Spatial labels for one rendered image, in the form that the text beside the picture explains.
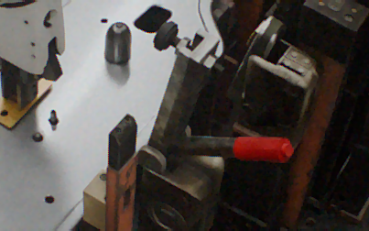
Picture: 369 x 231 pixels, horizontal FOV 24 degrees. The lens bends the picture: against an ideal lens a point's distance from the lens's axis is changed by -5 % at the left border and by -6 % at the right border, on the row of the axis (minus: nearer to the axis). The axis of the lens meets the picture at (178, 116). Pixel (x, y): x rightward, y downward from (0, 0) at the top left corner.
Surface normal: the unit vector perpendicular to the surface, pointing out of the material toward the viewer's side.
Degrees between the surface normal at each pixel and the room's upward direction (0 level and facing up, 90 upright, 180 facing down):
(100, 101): 0
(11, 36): 92
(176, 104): 90
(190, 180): 0
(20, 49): 93
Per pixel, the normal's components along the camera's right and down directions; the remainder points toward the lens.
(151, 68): 0.08, -0.65
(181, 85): -0.53, 0.62
